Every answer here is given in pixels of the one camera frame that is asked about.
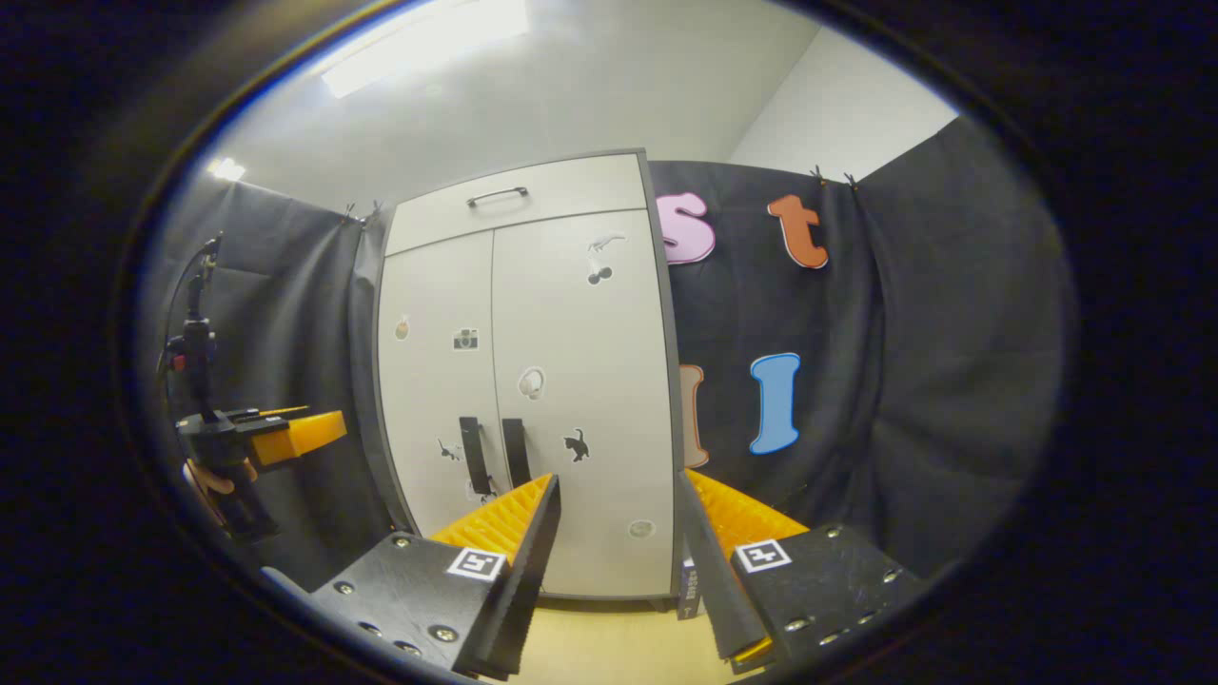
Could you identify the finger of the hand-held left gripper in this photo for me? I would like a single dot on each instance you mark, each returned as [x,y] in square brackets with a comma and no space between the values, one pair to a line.
[304,436]
[276,413]

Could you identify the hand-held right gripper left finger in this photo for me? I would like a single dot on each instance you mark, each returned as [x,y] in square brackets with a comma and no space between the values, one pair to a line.
[533,580]

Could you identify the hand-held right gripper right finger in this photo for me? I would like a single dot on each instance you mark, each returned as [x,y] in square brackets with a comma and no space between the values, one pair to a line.
[709,580]

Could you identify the white shoe cabinet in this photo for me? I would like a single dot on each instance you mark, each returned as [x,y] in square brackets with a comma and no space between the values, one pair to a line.
[609,552]

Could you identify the white cabinet door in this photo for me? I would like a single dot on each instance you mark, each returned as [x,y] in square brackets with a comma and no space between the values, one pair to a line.
[428,381]
[609,362]

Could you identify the white cabinet drawer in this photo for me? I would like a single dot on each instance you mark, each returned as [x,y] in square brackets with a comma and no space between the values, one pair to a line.
[571,195]

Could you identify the small white cardboard box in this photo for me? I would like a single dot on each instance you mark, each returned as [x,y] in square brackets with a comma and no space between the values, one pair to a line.
[690,590]

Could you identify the ceiling light panel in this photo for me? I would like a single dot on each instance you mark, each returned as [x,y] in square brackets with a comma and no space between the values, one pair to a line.
[228,169]
[428,43]

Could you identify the black backdrop cloth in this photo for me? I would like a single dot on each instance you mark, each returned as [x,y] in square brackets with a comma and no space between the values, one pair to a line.
[952,333]

